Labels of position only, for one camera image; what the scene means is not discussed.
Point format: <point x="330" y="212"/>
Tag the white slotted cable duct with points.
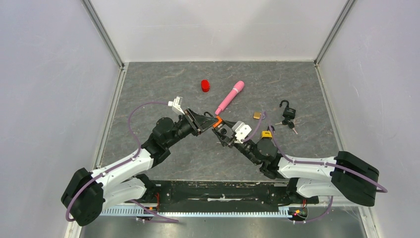
<point x="137" y="211"/>

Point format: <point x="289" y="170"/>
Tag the small brass padlock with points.
<point x="258" y="115"/>

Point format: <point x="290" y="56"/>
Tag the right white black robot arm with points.
<point x="343" y="175"/>

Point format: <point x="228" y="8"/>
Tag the red plastic cap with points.
<point x="205" y="85"/>

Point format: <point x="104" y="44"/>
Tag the yellow black padlock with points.
<point x="268" y="133"/>

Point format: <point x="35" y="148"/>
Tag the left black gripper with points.
<point x="198" y="122"/>

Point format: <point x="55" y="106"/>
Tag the black Kaijing padlock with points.
<point x="288" y="113"/>

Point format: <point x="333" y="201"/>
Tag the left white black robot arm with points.
<point x="90" y="192"/>

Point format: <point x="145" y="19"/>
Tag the black-head key set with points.
<point x="288" y="123"/>

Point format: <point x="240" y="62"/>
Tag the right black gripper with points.
<point x="224" y="139"/>

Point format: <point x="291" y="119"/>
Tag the pink cylindrical wand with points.
<point x="238" y="87"/>

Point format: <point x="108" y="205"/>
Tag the orange black padlock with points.
<point x="217" y="118"/>

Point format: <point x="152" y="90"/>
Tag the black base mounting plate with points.
<point x="175" y="191"/>

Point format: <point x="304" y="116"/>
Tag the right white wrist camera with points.
<point x="241" y="131"/>

